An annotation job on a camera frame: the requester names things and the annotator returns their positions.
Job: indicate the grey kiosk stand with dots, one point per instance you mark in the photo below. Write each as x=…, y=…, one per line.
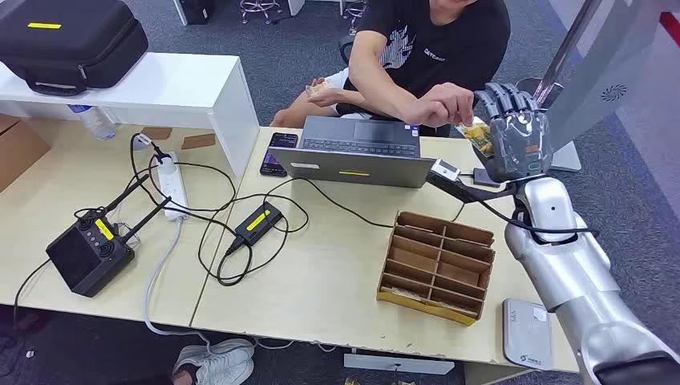
x=600, y=69

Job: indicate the chrome stanchion post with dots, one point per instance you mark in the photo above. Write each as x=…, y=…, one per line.
x=571, y=45

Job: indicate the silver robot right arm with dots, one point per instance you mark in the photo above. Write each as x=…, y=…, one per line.
x=573, y=265

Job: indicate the person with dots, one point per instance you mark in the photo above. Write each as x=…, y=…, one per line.
x=441, y=48

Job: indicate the small black square box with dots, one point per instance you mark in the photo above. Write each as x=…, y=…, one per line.
x=482, y=178

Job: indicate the grey laptop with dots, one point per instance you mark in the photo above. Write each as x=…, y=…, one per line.
x=356, y=159

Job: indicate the clear water bottle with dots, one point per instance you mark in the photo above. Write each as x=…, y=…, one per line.
x=95, y=122

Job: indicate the white plug adapter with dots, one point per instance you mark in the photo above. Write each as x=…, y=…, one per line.
x=142, y=142

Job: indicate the brown cardboard box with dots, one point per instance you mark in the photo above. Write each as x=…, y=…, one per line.
x=18, y=151

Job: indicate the person's right hand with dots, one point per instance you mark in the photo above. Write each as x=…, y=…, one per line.
x=441, y=105

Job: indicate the white desk shelf riser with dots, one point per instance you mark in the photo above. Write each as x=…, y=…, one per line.
x=159, y=85

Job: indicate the white furniture panel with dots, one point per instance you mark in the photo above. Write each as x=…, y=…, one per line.
x=295, y=5

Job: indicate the cardboard slot organizer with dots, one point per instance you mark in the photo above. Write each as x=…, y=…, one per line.
x=435, y=265

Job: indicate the white sneaker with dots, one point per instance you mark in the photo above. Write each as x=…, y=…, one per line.
x=212, y=353
x=228, y=373

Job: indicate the black camera bracket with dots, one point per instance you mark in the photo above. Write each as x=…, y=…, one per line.
x=467, y=192

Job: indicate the white power strip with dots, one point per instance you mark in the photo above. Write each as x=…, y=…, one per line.
x=172, y=186

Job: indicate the black cabinet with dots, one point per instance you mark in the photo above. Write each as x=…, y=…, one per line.
x=194, y=10

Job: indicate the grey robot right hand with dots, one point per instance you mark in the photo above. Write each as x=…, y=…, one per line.
x=518, y=143

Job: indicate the person's right forearm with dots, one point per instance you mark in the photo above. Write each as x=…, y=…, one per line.
x=377, y=87

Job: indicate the black smartphone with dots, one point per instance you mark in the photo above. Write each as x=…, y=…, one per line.
x=279, y=154

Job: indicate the white bar under desk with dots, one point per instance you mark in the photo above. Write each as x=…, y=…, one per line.
x=398, y=365

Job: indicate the printed ID card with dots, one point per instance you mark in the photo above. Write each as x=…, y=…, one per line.
x=480, y=139

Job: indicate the black carry case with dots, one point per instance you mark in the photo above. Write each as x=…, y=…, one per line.
x=69, y=48

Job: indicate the chrome stool base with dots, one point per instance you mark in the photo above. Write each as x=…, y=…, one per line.
x=355, y=10
x=260, y=8

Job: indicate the person's left hand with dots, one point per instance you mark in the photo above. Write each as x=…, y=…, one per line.
x=337, y=96

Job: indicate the white card reader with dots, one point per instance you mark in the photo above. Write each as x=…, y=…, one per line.
x=527, y=335

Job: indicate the person's left forearm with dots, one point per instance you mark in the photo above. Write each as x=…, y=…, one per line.
x=366, y=101

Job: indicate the black power adapter yellow label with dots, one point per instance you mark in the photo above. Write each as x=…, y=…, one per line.
x=259, y=223

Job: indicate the brown cardboard piece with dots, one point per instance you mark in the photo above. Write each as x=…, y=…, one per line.
x=157, y=133
x=198, y=141

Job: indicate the black controller with antennas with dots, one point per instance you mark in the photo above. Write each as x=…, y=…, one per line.
x=87, y=255

